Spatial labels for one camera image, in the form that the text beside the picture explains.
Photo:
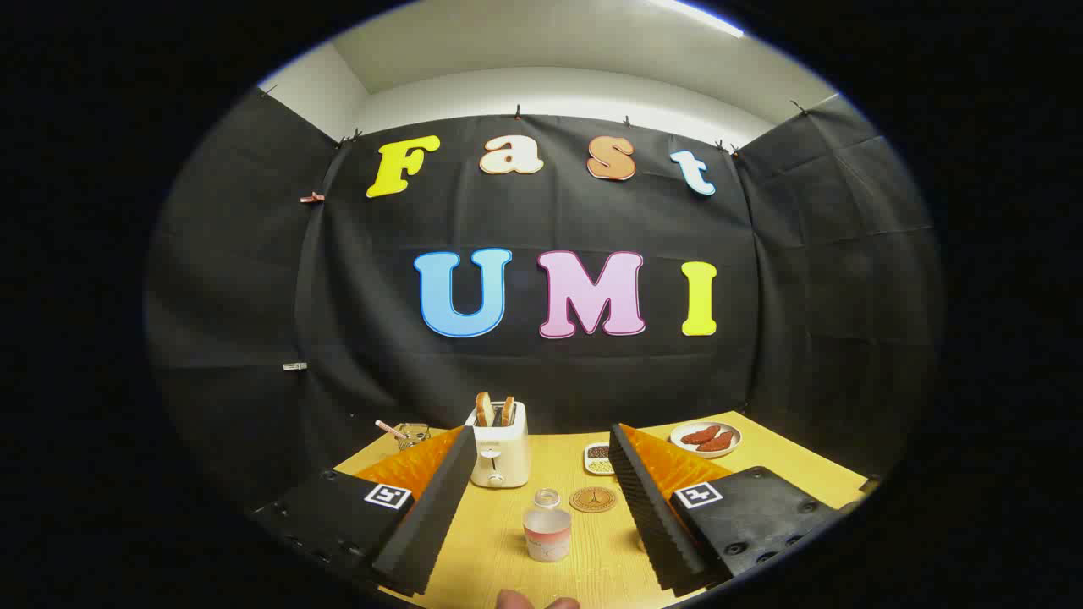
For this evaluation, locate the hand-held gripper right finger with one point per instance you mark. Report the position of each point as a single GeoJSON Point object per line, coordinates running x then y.
{"type": "Point", "coordinates": [647, 516]}

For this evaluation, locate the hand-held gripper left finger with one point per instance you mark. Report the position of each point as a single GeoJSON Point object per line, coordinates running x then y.
{"type": "Point", "coordinates": [431, 516]}

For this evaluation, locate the round wooden coaster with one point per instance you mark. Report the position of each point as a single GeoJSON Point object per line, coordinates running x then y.
{"type": "Point", "coordinates": [592, 499]}

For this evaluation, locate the clear juice bottle pink label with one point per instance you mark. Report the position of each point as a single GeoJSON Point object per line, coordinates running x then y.
{"type": "Point", "coordinates": [546, 537]}

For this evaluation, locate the wooden table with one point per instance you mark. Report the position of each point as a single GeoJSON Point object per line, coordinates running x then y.
{"type": "Point", "coordinates": [592, 550]}

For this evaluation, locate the white divided bean dish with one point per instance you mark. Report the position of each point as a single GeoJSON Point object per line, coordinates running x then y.
{"type": "Point", "coordinates": [599, 463]}

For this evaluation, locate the round white plate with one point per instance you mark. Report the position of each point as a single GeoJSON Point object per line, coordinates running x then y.
{"type": "Point", "coordinates": [685, 448]}

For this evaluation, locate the red meat piece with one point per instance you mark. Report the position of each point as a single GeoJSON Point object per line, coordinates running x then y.
{"type": "Point", "coordinates": [719, 441]}
{"type": "Point", "coordinates": [700, 436]}

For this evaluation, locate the striped straw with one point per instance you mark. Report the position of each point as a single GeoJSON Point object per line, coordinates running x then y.
{"type": "Point", "coordinates": [389, 429]}

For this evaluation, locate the white toaster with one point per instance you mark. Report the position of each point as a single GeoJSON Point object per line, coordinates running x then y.
{"type": "Point", "coordinates": [499, 444]}

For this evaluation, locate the toast bread slice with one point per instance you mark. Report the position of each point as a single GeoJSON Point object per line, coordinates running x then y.
{"type": "Point", "coordinates": [484, 409]}
{"type": "Point", "coordinates": [507, 411]}

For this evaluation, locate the black backdrop cloth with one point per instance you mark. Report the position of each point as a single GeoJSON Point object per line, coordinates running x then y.
{"type": "Point", "coordinates": [550, 381]}

